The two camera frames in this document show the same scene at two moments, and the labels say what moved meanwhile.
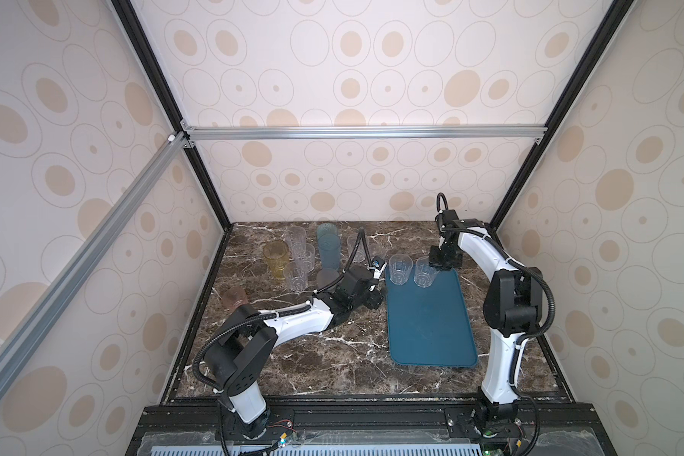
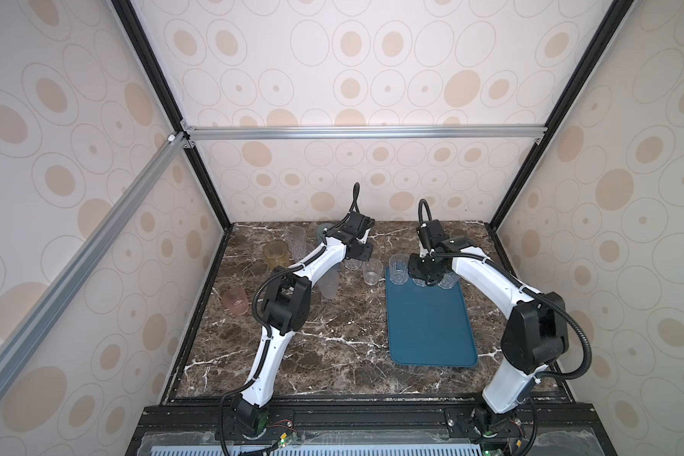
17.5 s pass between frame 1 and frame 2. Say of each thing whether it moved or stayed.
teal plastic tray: stayed
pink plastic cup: stayed
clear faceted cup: moved
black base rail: stayed
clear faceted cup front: stayed
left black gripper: moved
